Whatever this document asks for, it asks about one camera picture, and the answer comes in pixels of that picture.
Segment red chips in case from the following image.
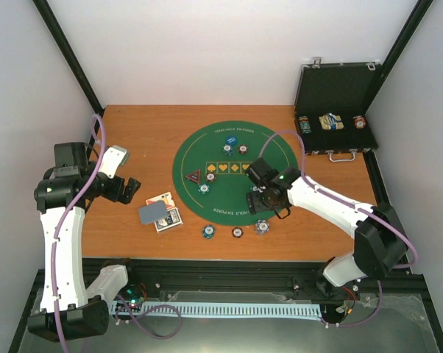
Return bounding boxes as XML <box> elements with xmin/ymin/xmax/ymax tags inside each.
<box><xmin>352</xmin><ymin>115</ymin><xmax>366</xmax><ymax>129</ymax></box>

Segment wrapped card deck in case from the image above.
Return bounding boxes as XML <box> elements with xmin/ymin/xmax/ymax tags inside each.
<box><xmin>319</xmin><ymin>113</ymin><xmax>344</xmax><ymax>130</ymax></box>

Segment light blue cable duct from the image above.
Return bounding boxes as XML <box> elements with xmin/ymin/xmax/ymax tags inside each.
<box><xmin>110</xmin><ymin>301</ymin><xmax>322</xmax><ymax>321</ymax></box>

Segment grey card deck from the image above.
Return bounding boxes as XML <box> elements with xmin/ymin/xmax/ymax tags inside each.
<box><xmin>138</xmin><ymin>201</ymin><xmax>168</xmax><ymax>225</ymax></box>

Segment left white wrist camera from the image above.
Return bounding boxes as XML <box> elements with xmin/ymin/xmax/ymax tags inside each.
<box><xmin>99</xmin><ymin>145</ymin><xmax>130</xmax><ymax>179</ymax></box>

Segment green blue poker chip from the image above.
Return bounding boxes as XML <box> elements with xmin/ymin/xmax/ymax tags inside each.
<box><xmin>198</xmin><ymin>183</ymin><xmax>210</xmax><ymax>194</ymax></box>

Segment blue round blind button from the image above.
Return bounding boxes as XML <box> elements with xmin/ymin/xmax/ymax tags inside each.
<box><xmin>225</xmin><ymin>135</ymin><xmax>238</xmax><ymax>146</ymax></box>

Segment black poker chip case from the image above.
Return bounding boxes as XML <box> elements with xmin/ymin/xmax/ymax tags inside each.
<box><xmin>294</xmin><ymin>57</ymin><xmax>381</xmax><ymax>156</ymax></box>

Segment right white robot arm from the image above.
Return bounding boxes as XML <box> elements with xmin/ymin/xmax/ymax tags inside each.
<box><xmin>245</xmin><ymin>158</ymin><xmax>411</xmax><ymax>298</ymax></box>

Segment triangular red dealer button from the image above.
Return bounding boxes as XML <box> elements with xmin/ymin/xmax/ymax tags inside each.
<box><xmin>185</xmin><ymin>169</ymin><xmax>201</xmax><ymax>185</ymax></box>

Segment green blue chip stack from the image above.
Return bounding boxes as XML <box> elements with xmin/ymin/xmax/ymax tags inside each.
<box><xmin>202</xmin><ymin>224</ymin><xmax>216</xmax><ymax>239</ymax></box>

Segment round green poker mat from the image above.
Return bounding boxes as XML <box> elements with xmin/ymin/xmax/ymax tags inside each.
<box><xmin>172</xmin><ymin>121</ymin><xmax>298</xmax><ymax>227</ymax></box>

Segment red brown chip stack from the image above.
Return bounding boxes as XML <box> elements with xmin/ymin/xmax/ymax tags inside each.
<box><xmin>232</xmin><ymin>227</ymin><xmax>244</xmax><ymax>238</ymax></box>

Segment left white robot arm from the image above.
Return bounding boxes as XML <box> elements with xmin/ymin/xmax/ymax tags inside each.
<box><xmin>27</xmin><ymin>142</ymin><xmax>141</xmax><ymax>342</ymax></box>

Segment purple white chip stack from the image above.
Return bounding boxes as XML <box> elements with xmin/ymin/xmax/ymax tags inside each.
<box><xmin>255</xmin><ymin>219</ymin><xmax>270</xmax><ymax>235</ymax></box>

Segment blue playing card box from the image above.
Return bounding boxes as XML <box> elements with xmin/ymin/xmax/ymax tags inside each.
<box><xmin>154</xmin><ymin>207</ymin><xmax>183</xmax><ymax>233</ymax></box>

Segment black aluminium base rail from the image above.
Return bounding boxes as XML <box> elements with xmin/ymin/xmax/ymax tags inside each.
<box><xmin>82</xmin><ymin>258</ymin><xmax>429</xmax><ymax>325</ymax></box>

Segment red playing card box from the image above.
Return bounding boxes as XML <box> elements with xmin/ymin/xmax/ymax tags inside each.
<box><xmin>146</xmin><ymin>192</ymin><xmax>176</xmax><ymax>210</ymax></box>

